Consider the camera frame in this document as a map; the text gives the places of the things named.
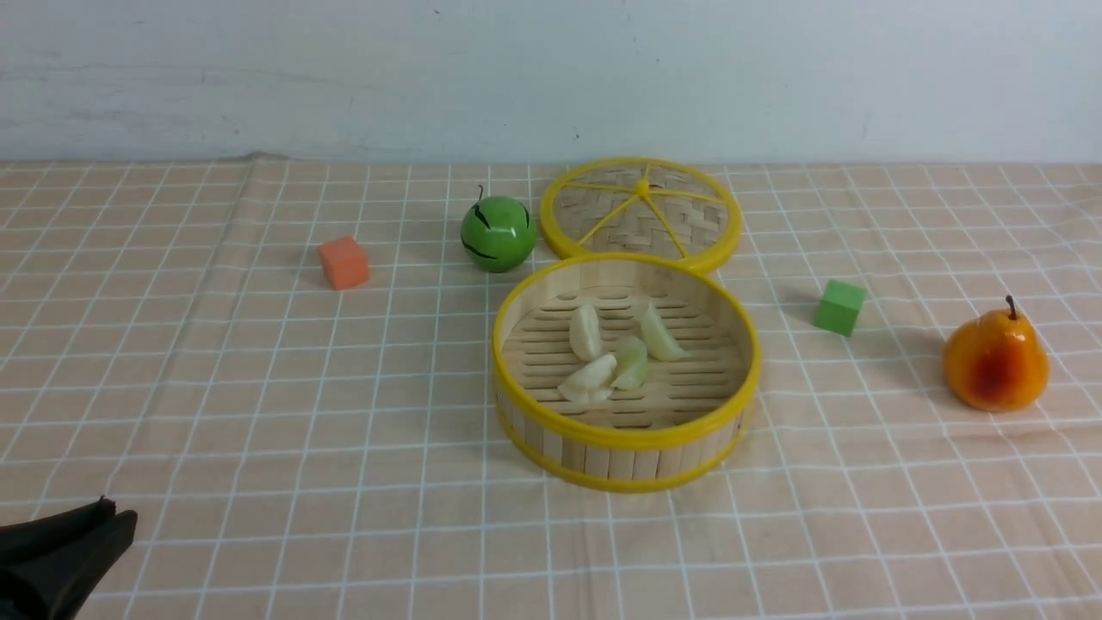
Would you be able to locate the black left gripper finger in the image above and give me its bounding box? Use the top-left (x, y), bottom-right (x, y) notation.
top-left (1, 497), bottom-right (138, 619)

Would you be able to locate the white dumpling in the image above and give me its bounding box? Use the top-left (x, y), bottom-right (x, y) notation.
top-left (557, 353), bottom-right (618, 405)
top-left (568, 300), bottom-right (604, 363)

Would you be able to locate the yellowish green dumpling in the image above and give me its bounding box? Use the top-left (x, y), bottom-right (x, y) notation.
top-left (611, 335), bottom-right (649, 391)

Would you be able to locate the pale dumpling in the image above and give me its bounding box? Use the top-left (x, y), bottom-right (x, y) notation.
top-left (639, 301), bottom-right (690, 362)

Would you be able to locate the bamboo steamer tray yellow rim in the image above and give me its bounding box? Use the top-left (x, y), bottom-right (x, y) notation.
top-left (491, 252), bottom-right (763, 492)

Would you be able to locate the bamboo steamer lid yellow rim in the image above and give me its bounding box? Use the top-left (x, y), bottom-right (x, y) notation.
top-left (538, 157), bottom-right (745, 272)

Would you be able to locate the checkered beige tablecloth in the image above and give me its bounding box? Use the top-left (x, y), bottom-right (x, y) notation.
top-left (1, 156), bottom-right (1101, 619)

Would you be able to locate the orange foam cube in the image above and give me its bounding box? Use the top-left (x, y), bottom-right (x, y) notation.
top-left (316, 235), bottom-right (370, 291)

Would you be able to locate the green toy watermelon ball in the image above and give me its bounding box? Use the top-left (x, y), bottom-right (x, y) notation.
top-left (460, 184), bottom-right (536, 272)

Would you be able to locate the green foam cube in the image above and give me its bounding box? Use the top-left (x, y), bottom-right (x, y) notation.
top-left (812, 279), bottom-right (867, 338)

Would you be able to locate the orange toy pear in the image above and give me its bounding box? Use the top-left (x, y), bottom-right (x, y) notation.
top-left (942, 294), bottom-right (1050, 412)

